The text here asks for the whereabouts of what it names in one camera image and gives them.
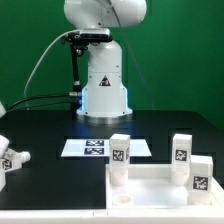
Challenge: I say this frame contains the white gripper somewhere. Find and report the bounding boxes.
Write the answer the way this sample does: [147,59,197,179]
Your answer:
[0,101,9,159]

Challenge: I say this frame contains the white square table top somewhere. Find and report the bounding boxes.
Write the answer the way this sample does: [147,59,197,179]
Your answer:
[105,163,224,210]

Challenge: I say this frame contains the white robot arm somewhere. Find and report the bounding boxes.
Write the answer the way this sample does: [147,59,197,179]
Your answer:
[61,0,147,123]

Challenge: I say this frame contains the white obstacle left bar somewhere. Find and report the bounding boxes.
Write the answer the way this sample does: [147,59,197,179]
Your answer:
[0,169,6,192]

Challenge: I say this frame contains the white obstacle bar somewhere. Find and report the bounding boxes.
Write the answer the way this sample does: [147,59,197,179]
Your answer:
[0,169,6,192]
[0,209,224,224]

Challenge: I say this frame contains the paper sheet with markers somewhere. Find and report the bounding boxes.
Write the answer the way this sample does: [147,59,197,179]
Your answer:
[61,139,151,157]

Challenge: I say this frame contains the white obstacle front bar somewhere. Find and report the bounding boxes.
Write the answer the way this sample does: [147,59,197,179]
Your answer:
[0,209,224,224]

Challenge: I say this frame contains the black cables on table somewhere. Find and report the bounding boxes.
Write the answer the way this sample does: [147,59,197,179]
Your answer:
[0,94,81,118]

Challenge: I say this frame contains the grey cable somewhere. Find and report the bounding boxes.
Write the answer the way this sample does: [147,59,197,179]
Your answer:
[23,29,79,101]

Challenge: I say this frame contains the black camera stand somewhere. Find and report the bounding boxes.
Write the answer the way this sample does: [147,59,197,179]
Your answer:
[61,29,113,117]

